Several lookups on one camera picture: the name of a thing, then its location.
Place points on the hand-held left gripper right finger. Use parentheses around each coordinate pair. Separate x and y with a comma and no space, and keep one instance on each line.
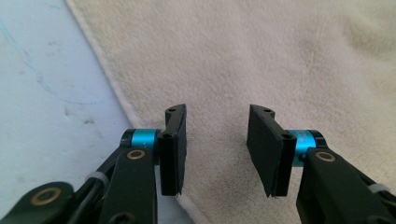
(267,149)

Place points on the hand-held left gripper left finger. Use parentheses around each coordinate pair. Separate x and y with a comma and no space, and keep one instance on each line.
(172,149)

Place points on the white grid mat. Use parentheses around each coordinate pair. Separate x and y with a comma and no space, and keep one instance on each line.
(37,93)

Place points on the beige towel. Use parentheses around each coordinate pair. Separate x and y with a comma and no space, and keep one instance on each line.
(233,62)

